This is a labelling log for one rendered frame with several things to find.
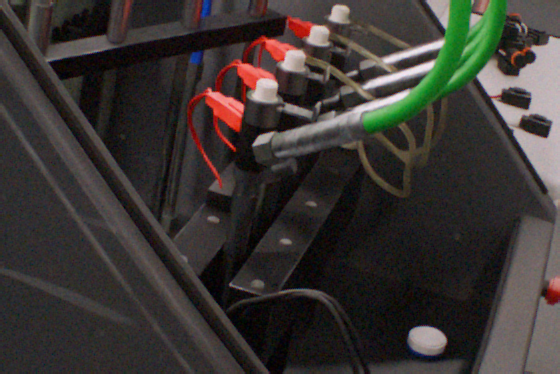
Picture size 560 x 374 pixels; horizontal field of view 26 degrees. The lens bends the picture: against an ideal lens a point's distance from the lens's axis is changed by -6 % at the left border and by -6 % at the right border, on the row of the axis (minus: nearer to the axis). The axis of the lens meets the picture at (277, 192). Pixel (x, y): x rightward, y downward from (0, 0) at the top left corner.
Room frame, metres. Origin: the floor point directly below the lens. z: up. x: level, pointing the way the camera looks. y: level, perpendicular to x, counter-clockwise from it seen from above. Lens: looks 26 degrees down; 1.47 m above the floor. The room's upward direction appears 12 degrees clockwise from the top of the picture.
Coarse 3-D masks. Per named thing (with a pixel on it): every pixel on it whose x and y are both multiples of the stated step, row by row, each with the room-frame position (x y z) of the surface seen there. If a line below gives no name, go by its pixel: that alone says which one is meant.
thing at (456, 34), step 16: (48, 0) 0.92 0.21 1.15; (464, 0) 0.71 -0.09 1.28; (464, 16) 0.71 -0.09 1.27; (448, 32) 0.71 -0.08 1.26; (464, 32) 0.71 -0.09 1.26; (448, 48) 0.71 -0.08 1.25; (464, 48) 0.71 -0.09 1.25; (448, 64) 0.71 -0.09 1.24; (432, 80) 0.71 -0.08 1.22; (448, 80) 0.71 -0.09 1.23; (416, 96) 0.71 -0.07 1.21; (432, 96) 0.71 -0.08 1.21; (368, 112) 0.74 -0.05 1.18; (384, 112) 0.73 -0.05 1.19; (400, 112) 0.72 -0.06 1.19; (416, 112) 0.72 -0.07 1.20; (368, 128) 0.73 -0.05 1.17; (384, 128) 0.73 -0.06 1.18
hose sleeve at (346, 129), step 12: (336, 120) 0.75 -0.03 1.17; (348, 120) 0.74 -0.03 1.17; (360, 120) 0.73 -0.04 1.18; (288, 132) 0.77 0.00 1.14; (300, 132) 0.76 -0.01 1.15; (312, 132) 0.75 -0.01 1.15; (324, 132) 0.75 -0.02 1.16; (336, 132) 0.74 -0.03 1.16; (348, 132) 0.74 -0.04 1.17; (360, 132) 0.73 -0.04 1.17; (276, 144) 0.77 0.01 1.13; (288, 144) 0.76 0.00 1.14; (300, 144) 0.76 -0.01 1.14; (312, 144) 0.75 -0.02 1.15; (324, 144) 0.75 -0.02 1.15; (336, 144) 0.75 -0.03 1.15; (288, 156) 0.77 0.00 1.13
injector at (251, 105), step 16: (256, 112) 0.87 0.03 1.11; (272, 112) 0.88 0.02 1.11; (240, 128) 0.88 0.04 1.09; (256, 128) 0.87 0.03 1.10; (272, 128) 0.88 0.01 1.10; (240, 144) 0.88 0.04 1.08; (240, 160) 0.88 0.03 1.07; (288, 160) 0.88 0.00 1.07; (240, 176) 0.88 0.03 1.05; (256, 176) 0.88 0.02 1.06; (272, 176) 0.88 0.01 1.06; (240, 192) 0.88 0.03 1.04; (256, 192) 0.88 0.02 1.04; (240, 208) 0.88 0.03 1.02; (240, 224) 0.88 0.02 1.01; (240, 240) 0.88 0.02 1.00; (224, 256) 0.88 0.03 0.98; (240, 256) 0.88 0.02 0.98; (224, 272) 0.88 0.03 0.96; (224, 288) 0.88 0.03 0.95; (224, 304) 0.88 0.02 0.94
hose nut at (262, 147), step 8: (264, 136) 0.78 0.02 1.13; (272, 136) 0.78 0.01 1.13; (256, 144) 0.78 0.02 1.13; (264, 144) 0.77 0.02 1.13; (256, 152) 0.77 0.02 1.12; (264, 152) 0.77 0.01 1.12; (272, 152) 0.77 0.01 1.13; (256, 160) 0.77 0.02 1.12; (264, 160) 0.77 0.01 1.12; (272, 160) 0.77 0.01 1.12; (280, 160) 0.77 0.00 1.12
